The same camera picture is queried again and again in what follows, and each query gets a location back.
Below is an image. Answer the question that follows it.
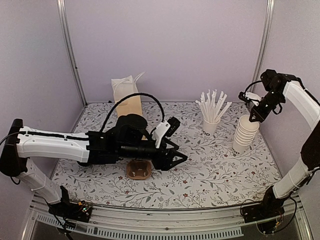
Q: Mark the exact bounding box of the left aluminium frame post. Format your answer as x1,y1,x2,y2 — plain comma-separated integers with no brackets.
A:
56,0,88,107

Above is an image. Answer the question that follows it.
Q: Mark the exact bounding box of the brown paper bag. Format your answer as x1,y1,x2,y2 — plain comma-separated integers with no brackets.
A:
111,72,145,117

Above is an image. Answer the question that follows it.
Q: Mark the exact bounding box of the cup holding straws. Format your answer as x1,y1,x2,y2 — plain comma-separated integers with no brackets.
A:
202,118,221,137

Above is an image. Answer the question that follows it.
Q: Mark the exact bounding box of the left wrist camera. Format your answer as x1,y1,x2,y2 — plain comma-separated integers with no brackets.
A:
151,116,181,149

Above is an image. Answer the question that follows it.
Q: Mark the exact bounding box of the front aluminium rail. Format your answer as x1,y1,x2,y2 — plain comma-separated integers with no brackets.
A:
22,195,315,240

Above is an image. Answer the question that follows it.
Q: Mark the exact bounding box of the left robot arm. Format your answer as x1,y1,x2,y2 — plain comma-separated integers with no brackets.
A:
0,114,188,217

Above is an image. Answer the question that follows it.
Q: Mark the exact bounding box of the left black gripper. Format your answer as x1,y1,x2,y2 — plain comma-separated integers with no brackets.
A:
118,139,189,172

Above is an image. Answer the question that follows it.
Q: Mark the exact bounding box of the aluminium frame post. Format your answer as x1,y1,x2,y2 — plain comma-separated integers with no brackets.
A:
251,0,275,82
56,0,88,107

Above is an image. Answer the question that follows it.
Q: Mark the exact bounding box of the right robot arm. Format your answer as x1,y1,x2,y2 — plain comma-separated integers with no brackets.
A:
239,69,320,218

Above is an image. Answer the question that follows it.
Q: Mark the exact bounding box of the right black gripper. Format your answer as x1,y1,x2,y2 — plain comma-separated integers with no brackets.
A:
249,90,285,123

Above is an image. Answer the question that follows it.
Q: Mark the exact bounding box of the right aluminium frame post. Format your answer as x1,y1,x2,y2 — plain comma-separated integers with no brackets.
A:
251,0,275,82

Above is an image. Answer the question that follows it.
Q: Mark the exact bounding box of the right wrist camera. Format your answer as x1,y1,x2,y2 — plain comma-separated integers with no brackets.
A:
238,91,262,106

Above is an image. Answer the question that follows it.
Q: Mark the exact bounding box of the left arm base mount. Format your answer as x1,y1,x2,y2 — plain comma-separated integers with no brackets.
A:
48,186,92,223

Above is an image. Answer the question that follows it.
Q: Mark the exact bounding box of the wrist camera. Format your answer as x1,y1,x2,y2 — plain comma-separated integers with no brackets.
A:
151,116,181,149
238,91,262,106

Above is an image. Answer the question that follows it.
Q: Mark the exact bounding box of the bundle of wrapped straws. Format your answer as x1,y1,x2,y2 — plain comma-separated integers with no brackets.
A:
195,89,232,124

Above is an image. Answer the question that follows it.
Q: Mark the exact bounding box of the stack of white paper cups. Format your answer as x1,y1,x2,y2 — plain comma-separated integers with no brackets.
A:
232,114,260,155

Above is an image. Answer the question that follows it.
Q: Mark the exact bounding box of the floral table mat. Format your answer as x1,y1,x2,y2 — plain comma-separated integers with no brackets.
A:
52,102,281,209

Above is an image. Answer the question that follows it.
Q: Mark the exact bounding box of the brown cardboard cup carrier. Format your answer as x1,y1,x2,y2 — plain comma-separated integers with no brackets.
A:
126,160,152,181

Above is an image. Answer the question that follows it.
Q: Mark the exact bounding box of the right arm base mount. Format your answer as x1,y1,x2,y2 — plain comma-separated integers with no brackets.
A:
240,199,285,235

